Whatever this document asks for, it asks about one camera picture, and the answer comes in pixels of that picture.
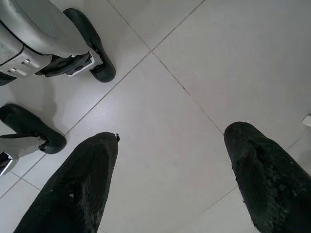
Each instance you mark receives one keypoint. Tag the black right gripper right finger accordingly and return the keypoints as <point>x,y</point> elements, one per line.
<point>267,182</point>

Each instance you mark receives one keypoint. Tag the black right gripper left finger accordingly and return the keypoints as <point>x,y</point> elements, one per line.
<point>80,189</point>

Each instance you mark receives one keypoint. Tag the small white object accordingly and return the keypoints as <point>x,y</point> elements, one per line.
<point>307,120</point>

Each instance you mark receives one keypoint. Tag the silver right robot leg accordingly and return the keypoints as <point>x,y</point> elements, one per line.
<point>14,145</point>

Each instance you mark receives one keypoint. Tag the silver robot leg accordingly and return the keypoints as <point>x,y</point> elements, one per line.
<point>36,24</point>
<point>14,145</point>

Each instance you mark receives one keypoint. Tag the dark right robot foot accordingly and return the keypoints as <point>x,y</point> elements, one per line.
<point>24,121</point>

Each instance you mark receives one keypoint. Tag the dark robot foot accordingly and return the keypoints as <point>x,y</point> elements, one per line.
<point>24,121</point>
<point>97,48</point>

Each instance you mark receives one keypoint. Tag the dark left robot foot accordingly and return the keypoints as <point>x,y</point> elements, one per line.
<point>97,48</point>

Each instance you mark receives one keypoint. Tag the silver left robot leg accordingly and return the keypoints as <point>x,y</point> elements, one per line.
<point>36,24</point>

